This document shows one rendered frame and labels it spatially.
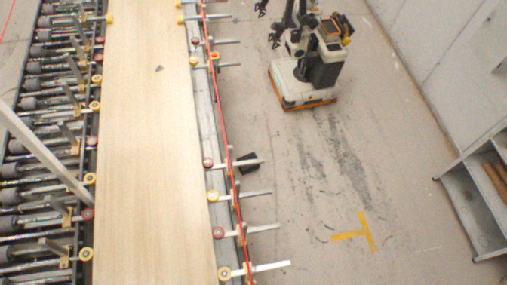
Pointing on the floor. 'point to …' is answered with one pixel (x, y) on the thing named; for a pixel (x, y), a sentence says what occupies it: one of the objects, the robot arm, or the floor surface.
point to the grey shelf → (480, 194)
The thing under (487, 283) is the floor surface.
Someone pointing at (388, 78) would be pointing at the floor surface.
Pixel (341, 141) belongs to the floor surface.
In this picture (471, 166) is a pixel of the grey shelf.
